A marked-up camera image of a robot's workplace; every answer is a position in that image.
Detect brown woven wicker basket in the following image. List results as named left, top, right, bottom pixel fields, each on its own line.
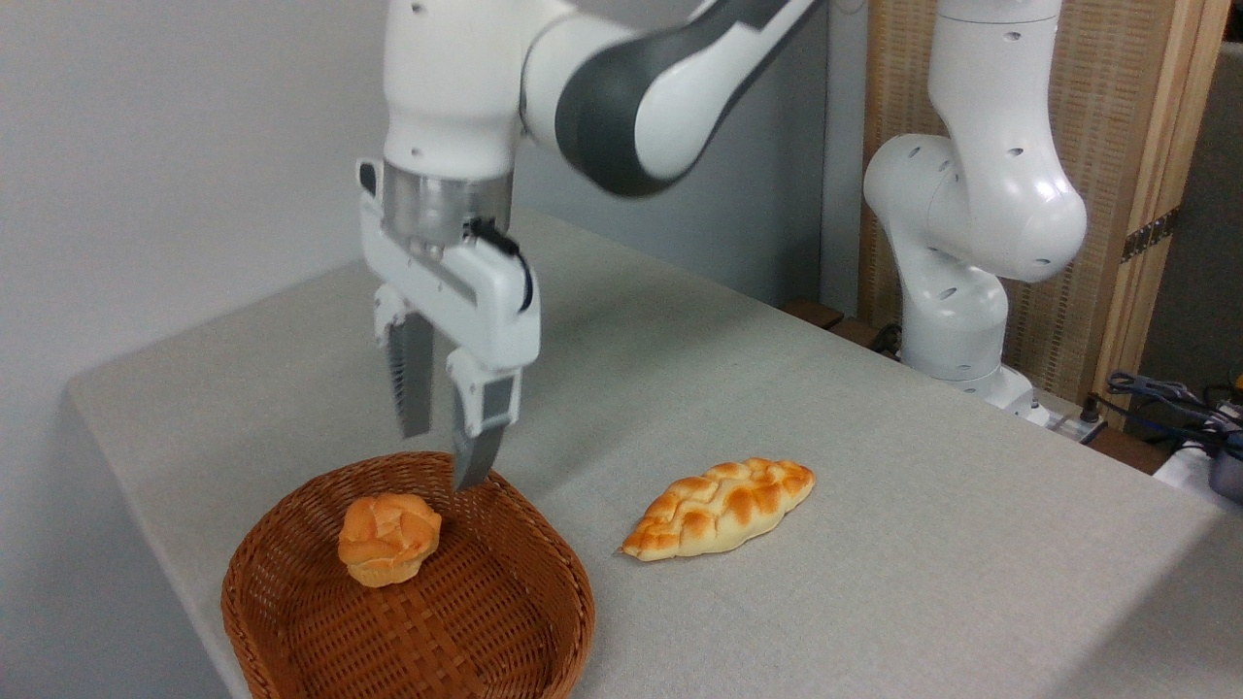
left=221, top=451, right=595, bottom=699

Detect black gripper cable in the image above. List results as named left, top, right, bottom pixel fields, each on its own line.
left=464, top=219, right=534, bottom=312

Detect long braided bread loaf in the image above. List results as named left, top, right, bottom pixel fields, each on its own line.
left=620, top=457, right=817, bottom=563

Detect round orange bread roll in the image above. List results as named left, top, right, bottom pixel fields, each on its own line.
left=337, top=491, right=443, bottom=588

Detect wooden base boards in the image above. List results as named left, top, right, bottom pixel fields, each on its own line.
left=782, top=299, right=906, bottom=362

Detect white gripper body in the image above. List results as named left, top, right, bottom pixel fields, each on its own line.
left=357, top=158, right=542, bottom=372

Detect bundle of dark cables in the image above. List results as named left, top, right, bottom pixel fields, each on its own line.
left=1105, top=369, right=1243, bottom=459

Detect woven screen with wooden frame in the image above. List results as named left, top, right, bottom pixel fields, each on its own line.
left=859, top=0, right=1232, bottom=420

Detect white device box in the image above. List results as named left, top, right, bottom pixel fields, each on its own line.
left=1154, top=442, right=1243, bottom=516

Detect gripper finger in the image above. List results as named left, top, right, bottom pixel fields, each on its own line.
left=374, top=285, right=435, bottom=439
left=446, top=349, right=522, bottom=491

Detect black metal screen hinge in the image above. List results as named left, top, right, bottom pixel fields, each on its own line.
left=1122, top=207, right=1182, bottom=263

